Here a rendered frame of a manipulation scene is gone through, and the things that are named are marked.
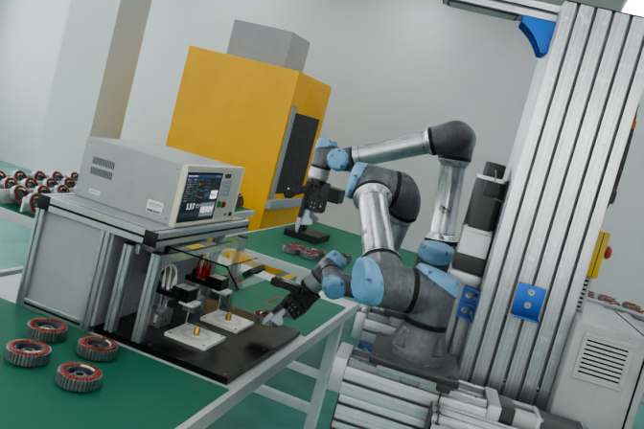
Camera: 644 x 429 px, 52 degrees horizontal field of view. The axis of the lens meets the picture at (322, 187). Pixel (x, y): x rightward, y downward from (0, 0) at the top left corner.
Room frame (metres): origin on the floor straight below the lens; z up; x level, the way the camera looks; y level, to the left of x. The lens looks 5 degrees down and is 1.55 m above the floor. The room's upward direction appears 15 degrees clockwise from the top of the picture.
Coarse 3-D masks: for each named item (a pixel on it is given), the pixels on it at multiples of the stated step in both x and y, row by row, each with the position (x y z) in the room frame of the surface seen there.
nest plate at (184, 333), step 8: (176, 328) 2.13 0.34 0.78; (184, 328) 2.14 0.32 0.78; (192, 328) 2.16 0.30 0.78; (200, 328) 2.18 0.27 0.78; (168, 336) 2.07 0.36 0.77; (176, 336) 2.06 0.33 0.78; (184, 336) 2.08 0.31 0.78; (192, 336) 2.09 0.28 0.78; (200, 336) 2.11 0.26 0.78; (208, 336) 2.13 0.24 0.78; (216, 336) 2.15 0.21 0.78; (224, 336) 2.17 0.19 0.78; (192, 344) 2.04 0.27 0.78; (200, 344) 2.05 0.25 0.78; (208, 344) 2.06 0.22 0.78; (216, 344) 2.11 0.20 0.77
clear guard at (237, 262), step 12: (204, 240) 2.24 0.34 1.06; (192, 252) 2.03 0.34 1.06; (204, 252) 2.08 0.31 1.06; (216, 252) 2.12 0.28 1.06; (228, 252) 2.16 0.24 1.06; (240, 252) 2.21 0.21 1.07; (228, 264) 2.00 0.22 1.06; (240, 264) 2.06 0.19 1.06; (252, 264) 2.13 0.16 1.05; (240, 276) 2.01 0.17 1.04; (252, 276) 2.09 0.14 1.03; (264, 276) 2.17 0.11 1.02; (240, 288) 1.97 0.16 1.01
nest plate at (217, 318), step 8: (216, 312) 2.40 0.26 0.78; (224, 312) 2.42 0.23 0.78; (200, 320) 2.30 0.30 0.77; (208, 320) 2.29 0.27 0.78; (216, 320) 2.31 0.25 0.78; (224, 320) 2.34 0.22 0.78; (232, 320) 2.36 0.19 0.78; (240, 320) 2.38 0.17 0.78; (248, 320) 2.41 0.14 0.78; (224, 328) 2.28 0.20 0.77; (232, 328) 2.27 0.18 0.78; (240, 328) 2.29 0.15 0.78
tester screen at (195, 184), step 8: (192, 176) 2.12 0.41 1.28; (200, 176) 2.18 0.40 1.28; (208, 176) 2.23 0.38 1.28; (216, 176) 2.28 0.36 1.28; (192, 184) 2.13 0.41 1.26; (200, 184) 2.19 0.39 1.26; (208, 184) 2.24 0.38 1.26; (216, 184) 2.30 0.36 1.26; (184, 192) 2.10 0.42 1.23; (192, 192) 2.14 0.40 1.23; (200, 192) 2.20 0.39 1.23; (184, 200) 2.11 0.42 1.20; (192, 200) 2.16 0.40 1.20; (200, 200) 2.22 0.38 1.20; (208, 200) 2.27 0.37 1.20; (184, 208) 2.12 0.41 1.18; (192, 216) 2.18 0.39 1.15; (200, 216) 2.24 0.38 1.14; (208, 216) 2.30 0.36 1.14
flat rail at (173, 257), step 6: (234, 240) 2.49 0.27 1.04; (240, 240) 2.53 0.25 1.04; (228, 246) 2.44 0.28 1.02; (234, 246) 2.49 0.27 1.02; (240, 246) 2.55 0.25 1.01; (174, 252) 2.07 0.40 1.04; (180, 252) 2.09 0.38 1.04; (168, 258) 2.02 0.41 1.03; (174, 258) 2.06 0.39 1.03; (180, 258) 2.10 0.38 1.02; (186, 258) 2.14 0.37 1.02
